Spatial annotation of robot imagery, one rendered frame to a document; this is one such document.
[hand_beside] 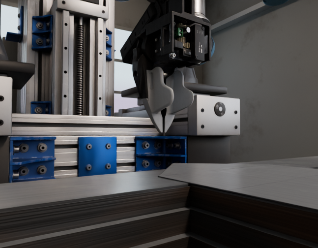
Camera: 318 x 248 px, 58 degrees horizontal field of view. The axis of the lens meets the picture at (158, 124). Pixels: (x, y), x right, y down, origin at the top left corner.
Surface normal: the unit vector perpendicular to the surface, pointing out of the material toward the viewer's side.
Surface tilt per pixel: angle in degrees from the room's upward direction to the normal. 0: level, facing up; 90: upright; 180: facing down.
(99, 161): 90
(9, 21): 90
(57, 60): 90
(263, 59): 90
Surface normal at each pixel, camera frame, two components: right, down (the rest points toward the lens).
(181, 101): -0.75, -0.08
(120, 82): 0.52, -0.04
